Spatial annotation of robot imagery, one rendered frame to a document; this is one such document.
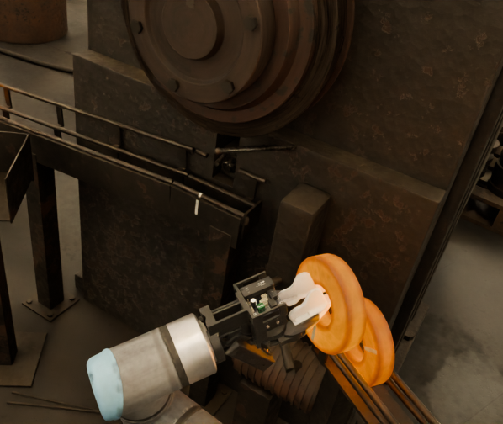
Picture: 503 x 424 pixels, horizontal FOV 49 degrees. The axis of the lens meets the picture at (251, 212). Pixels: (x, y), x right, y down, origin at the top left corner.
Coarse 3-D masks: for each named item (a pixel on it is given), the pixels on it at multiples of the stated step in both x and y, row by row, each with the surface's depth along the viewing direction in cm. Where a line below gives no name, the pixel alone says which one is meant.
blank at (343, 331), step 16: (320, 256) 85; (336, 256) 85; (320, 272) 84; (336, 272) 81; (352, 272) 82; (336, 288) 81; (352, 288) 80; (336, 304) 81; (352, 304) 79; (320, 320) 88; (336, 320) 82; (352, 320) 79; (320, 336) 87; (336, 336) 82; (352, 336) 80; (336, 352) 83
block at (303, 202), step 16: (304, 192) 116; (320, 192) 117; (288, 208) 113; (304, 208) 112; (320, 208) 113; (288, 224) 114; (304, 224) 112; (320, 224) 118; (288, 240) 116; (304, 240) 114; (272, 256) 121; (288, 256) 118; (304, 256) 117; (272, 272) 123; (288, 272) 120
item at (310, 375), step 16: (272, 352) 116; (304, 352) 115; (240, 368) 118; (256, 368) 116; (272, 368) 114; (304, 368) 113; (320, 368) 113; (240, 384) 123; (256, 384) 123; (272, 384) 115; (288, 384) 113; (304, 384) 112; (240, 400) 126; (256, 400) 123; (272, 400) 122; (288, 400) 117; (304, 400) 113; (240, 416) 129; (256, 416) 126; (272, 416) 130
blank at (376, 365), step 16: (368, 304) 94; (368, 320) 91; (384, 320) 92; (368, 336) 92; (384, 336) 90; (352, 352) 99; (368, 352) 92; (384, 352) 90; (368, 368) 93; (384, 368) 91; (368, 384) 93
